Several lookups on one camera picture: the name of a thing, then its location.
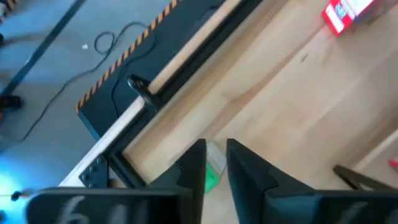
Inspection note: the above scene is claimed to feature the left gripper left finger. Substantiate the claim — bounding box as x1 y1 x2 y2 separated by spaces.
26 138 208 224

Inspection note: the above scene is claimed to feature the black floor cable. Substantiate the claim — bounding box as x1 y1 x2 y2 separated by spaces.
18 21 150 144

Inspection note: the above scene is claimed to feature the black table frame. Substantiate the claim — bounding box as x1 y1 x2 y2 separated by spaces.
77 0 265 190

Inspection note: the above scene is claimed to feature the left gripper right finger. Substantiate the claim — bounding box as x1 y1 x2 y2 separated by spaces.
226 138 398 224

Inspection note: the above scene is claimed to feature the green Apple Jacks cereal box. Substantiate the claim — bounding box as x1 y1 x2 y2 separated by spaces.
203 141 228 194

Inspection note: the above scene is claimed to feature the black hazard-striped floor mat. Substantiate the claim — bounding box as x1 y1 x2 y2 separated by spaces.
74 0 231 141

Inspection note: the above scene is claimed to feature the black table clamp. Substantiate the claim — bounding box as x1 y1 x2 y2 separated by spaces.
126 74 156 103

